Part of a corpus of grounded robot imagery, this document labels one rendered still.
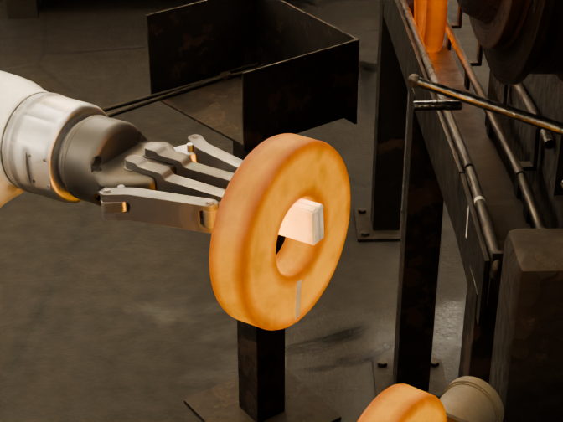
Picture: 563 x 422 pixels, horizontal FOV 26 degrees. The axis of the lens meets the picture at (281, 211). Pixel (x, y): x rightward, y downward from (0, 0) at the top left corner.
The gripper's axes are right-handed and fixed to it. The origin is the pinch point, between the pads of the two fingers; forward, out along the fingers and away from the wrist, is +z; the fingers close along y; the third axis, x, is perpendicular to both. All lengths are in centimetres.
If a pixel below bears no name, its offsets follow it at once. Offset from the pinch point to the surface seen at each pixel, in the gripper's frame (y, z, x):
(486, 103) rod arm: -32.8, 1.8, -3.1
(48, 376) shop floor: -55, -93, -87
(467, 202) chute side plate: -44.1, -5.2, -21.4
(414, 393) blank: -2.7, 10.5, -15.2
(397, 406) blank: 0.0, 10.4, -14.7
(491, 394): -16.1, 11.3, -23.8
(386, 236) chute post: -131, -66, -88
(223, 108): -65, -56, -29
